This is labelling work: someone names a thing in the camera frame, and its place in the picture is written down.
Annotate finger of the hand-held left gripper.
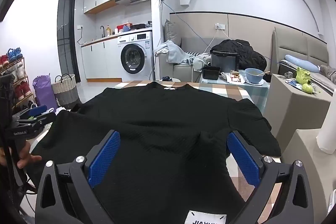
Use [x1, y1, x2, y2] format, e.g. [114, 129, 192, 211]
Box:
[18, 113, 57, 134]
[16, 105, 48, 122]

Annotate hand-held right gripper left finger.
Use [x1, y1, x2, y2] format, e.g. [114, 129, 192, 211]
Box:
[35, 130, 121, 224]

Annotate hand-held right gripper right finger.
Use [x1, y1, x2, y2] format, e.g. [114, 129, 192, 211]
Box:
[226, 131, 314, 224]

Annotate black knit sweater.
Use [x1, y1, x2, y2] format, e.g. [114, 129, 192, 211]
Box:
[28, 81, 282, 224]

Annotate pale grey crumpled clothes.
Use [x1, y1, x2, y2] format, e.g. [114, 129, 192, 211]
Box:
[192, 52, 213, 73]

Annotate grey clothes on bed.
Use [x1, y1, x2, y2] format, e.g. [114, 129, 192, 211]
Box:
[319, 64, 336, 77]

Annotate person's left hand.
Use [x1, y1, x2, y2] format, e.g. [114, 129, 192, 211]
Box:
[16, 140, 42, 169]

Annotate purple bag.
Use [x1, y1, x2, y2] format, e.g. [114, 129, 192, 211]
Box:
[33, 75, 59, 110]

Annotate grey white woven basket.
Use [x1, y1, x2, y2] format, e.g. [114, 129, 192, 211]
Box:
[51, 73, 79, 109]

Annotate wooden shoe rack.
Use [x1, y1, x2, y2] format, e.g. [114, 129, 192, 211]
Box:
[0, 56, 36, 114]

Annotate shoe rack with shoes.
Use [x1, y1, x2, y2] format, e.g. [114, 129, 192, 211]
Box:
[0, 47, 33, 109]

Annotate checked tablecloth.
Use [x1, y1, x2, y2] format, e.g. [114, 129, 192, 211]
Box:
[31, 80, 284, 224]

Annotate beige bedside cabinet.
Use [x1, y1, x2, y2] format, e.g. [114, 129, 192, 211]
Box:
[264, 73, 332, 146]

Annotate small table with teal cloth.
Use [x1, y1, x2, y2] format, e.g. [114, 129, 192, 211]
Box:
[198, 72, 271, 109]

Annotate white lower kitchen cabinets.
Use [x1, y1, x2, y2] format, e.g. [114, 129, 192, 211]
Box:
[81, 39, 122, 83]

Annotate white food tray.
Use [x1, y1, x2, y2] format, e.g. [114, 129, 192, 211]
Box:
[226, 70, 246, 83]

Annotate blue bowl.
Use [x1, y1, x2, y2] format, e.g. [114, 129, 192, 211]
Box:
[245, 68, 264, 84]

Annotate dark glass door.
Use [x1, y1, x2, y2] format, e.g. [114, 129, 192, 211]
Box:
[57, 0, 76, 75]

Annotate white paper towel roll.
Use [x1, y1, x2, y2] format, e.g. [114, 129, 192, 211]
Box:
[316, 111, 336, 155]

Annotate black plastic tray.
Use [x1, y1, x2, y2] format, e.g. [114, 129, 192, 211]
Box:
[202, 66, 220, 81]

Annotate black storage box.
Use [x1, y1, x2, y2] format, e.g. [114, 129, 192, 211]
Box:
[211, 50, 240, 73]

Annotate green ogre head mug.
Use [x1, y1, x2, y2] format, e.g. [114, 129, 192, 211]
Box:
[296, 67, 313, 85]

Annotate black padded jacket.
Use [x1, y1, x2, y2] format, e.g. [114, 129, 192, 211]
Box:
[210, 39, 268, 72]

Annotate beige sofa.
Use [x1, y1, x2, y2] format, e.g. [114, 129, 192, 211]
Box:
[157, 36, 218, 83]

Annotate light blue pillow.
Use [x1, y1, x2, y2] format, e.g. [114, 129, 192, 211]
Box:
[285, 54, 321, 73]

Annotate white washing machine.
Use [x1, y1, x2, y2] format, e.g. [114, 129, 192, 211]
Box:
[117, 31, 154, 82]

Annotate light blue blanket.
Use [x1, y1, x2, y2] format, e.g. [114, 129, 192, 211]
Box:
[154, 40, 195, 64]

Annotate beige upholstered bed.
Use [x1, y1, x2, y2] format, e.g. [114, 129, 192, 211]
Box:
[272, 27, 336, 96]

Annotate grey sofa cushion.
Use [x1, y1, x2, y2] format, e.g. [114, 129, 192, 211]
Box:
[164, 19, 182, 47]

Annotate blue cable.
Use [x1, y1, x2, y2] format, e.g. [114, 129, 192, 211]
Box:
[133, 0, 212, 54]

